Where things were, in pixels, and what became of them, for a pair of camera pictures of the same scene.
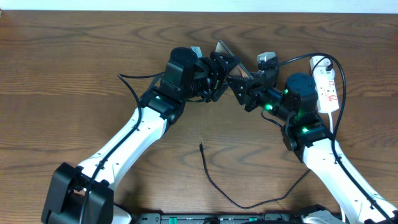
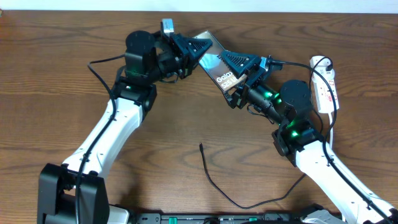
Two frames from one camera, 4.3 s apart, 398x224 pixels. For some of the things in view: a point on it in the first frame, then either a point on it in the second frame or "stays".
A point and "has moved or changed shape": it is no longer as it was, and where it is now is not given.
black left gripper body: (212, 76) to (178, 61)
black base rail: (219, 218) stays
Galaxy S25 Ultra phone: (239, 71) has moved or changed shape
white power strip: (326, 84) stays
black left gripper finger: (225, 62) to (195, 46)
